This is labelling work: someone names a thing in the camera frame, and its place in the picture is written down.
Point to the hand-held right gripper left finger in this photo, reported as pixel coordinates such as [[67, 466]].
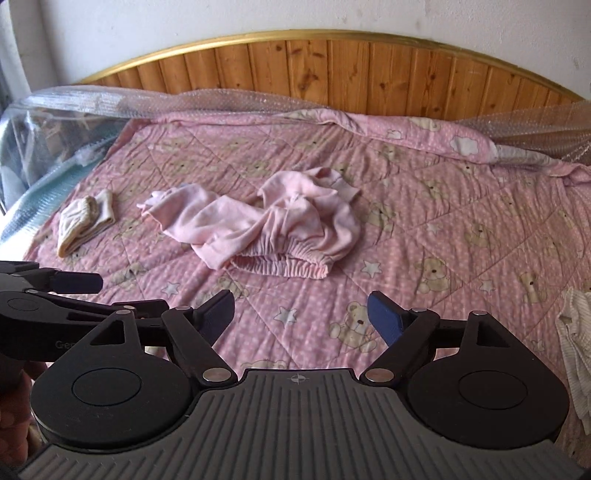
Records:
[[217, 318]]

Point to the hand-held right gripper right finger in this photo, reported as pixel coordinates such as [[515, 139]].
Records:
[[385, 318]]

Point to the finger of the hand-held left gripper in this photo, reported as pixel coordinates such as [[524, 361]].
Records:
[[78, 282], [69, 307]]

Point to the cream white pants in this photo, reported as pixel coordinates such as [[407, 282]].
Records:
[[83, 221]]

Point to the pink pants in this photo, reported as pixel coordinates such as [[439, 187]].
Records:
[[221, 221]]

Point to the white striped garment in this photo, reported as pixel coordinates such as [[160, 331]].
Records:
[[575, 350]]

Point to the pink bear print blanket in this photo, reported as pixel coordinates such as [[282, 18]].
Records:
[[415, 207]]

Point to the clear bubble wrap sheet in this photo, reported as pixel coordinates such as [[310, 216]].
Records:
[[69, 99]]

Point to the wooden headboard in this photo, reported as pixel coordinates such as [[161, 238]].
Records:
[[323, 69]]

